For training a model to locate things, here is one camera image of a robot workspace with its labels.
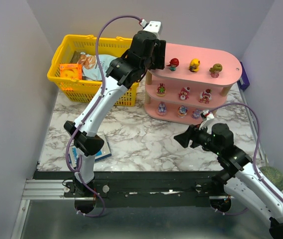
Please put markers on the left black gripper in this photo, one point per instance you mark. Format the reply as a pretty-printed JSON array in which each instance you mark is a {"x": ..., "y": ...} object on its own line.
[{"x": 159, "y": 55}]

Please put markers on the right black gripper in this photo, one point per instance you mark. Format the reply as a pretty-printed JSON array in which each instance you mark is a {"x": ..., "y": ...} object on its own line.
[{"x": 194, "y": 138}]

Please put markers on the red yellow mushroom toy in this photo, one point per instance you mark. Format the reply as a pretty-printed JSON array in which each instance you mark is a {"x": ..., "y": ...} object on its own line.
[{"x": 173, "y": 64}]

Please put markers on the small purple bunny toy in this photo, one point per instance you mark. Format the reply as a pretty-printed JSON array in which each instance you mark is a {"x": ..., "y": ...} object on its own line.
[{"x": 196, "y": 114}]

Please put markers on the purple bunny cup toy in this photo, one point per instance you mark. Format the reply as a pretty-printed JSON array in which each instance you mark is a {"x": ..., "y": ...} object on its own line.
[{"x": 182, "y": 111}]

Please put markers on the yellow duck toy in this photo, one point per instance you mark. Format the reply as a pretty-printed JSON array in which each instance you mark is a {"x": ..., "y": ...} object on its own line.
[{"x": 194, "y": 65}]

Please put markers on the strawberry tart toy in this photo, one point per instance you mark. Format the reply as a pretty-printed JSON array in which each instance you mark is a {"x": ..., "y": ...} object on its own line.
[{"x": 161, "y": 90}]

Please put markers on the purple bunny donut toy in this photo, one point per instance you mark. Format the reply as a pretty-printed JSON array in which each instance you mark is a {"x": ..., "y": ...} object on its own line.
[{"x": 162, "y": 109}]

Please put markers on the pink strawberry bear toy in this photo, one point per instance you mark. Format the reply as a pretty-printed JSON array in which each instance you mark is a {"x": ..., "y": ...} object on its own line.
[{"x": 205, "y": 96}]

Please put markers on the olive brown round toy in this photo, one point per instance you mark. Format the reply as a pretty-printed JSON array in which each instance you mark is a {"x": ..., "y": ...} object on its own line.
[{"x": 215, "y": 70}]

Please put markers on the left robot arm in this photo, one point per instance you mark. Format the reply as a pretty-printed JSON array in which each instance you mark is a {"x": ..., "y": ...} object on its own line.
[{"x": 119, "y": 78}]

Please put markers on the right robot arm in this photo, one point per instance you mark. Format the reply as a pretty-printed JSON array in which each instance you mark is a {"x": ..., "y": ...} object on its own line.
[{"x": 239, "y": 178}]

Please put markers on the pink three-tier shelf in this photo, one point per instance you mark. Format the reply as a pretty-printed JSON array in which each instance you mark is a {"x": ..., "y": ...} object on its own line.
[{"x": 198, "y": 82}]

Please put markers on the purple box behind shelf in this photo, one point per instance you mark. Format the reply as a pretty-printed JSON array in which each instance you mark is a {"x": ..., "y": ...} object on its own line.
[{"x": 243, "y": 82}]

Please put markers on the light blue snack bag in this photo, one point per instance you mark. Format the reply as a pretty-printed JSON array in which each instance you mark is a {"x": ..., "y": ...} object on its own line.
[{"x": 90, "y": 68}]

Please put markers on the blue boxed product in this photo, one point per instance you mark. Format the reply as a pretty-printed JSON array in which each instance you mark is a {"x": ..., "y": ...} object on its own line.
[{"x": 105, "y": 152}]

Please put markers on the dark brown packet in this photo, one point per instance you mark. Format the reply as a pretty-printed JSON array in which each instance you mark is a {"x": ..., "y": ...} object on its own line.
[{"x": 75, "y": 58}]

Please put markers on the orange snack box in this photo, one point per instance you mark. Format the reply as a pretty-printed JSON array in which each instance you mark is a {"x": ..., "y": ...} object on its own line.
[{"x": 71, "y": 71}]

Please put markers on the yellow plastic shopping basket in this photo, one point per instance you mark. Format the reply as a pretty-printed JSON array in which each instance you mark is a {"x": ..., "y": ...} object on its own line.
[{"x": 80, "y": 49}]

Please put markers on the green textured ball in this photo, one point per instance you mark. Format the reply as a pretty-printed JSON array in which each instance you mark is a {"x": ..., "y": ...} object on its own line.
[{"x": 274, "y": 175}]

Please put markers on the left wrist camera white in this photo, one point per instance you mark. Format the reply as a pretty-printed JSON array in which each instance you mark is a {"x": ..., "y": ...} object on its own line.
[{"x": 152, "y": 26}]

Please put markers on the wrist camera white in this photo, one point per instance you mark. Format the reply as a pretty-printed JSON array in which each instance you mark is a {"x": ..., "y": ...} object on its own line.
[
  {"x": 207, "y": 118},
  {"x": 152, "y": 26}
]

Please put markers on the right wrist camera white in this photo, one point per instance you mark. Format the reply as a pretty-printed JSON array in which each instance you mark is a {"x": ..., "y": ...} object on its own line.
[{"x": 207, "y": 118}]

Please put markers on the black mounting rail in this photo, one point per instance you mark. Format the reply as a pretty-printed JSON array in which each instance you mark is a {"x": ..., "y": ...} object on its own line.
[{"x": 139, "y": 189}]

